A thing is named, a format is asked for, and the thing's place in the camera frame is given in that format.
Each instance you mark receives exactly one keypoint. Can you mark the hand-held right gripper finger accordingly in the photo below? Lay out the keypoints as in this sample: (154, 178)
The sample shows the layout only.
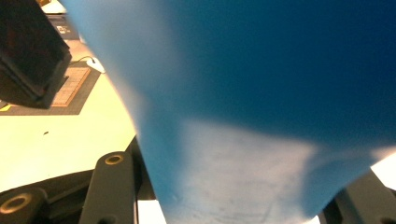
(143, 177)

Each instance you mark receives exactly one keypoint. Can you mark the blue bottle with white cap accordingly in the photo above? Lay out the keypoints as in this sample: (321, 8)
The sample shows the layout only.
(249, 93)

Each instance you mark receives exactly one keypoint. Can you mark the white paper sheet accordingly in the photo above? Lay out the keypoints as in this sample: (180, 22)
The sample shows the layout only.
(149, 214)

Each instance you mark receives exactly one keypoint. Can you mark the dark device with white label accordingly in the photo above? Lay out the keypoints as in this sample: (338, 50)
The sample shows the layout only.
(63, 29)

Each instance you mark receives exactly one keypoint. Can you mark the tan keyboard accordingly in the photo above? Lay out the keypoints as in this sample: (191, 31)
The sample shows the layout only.
(70, 87)

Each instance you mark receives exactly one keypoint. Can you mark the white computer mouse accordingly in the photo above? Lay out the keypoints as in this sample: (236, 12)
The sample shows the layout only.
(96, 65)

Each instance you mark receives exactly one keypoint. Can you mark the black desk mat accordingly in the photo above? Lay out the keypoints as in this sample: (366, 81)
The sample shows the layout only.
(84, 93)

